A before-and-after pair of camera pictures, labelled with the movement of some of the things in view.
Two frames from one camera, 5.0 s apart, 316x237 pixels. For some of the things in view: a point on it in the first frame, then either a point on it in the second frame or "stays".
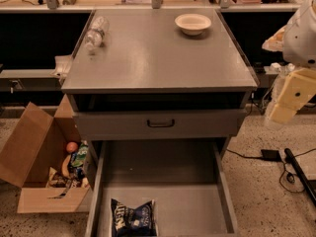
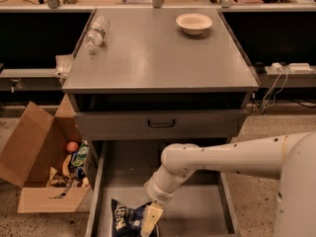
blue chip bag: x=139 y=221 stays
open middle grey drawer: x=188 y=180 stays
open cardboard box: x=32 y=142 stays
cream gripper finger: x=298 y=88 → x=151 y=217
